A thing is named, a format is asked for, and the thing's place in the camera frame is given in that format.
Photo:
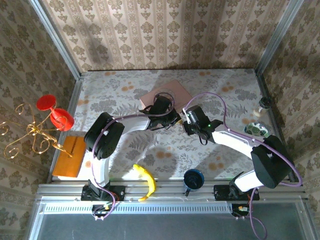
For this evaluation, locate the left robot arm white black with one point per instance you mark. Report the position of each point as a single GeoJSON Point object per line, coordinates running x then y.
{"type": "Point", "coordinates": [132, 123]}

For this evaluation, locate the green leaf patterned bowl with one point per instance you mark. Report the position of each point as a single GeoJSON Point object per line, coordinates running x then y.
{"type": "Point", "coordinates": [256, 130]}

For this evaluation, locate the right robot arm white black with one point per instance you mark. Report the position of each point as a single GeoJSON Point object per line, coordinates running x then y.
{"type": "Point", "coordinates": [232, 140]}

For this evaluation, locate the yellow banana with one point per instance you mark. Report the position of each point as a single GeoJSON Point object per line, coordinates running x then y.
{"type": "Point", "coordinates": [150, 181]}

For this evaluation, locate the blue mug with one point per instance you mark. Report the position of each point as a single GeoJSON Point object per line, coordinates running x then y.
{"type": "Point", "coordinates": [193, 178]}

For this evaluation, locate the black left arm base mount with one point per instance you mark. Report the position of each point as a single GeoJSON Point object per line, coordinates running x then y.
{"type": "Point", "coordinates": [117, 193]}

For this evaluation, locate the orange wooden block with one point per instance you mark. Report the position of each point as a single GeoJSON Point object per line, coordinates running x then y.
{"type": "Point", "coordinates": [70, 157]}

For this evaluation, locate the pink rectangular tray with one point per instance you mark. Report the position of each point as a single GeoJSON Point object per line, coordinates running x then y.
{"type": "Point", "coordinates": [177, 87]}

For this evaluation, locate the red plastic goblet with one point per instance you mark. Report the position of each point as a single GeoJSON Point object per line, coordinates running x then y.
{"type": "Point", "coordinates": [60, 118]}

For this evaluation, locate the clear glass bowl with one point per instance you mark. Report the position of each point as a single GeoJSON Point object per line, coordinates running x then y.
{"type": "Point", "coordinates": [165, 90]}

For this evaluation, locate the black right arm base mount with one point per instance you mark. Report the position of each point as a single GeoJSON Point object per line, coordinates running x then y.
{"type": "Point", "coordinates": [221, 192]}

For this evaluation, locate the aluminium frame post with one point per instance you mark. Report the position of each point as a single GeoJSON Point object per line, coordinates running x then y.
{"type": "Point", "coordinates": [277, 37]}
{"type": "Point", "coordinates": [56, 40]}

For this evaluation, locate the aluminium frame rail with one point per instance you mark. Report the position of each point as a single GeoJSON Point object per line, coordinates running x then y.
{"type": "Point", "coordinates": [170, 191]}

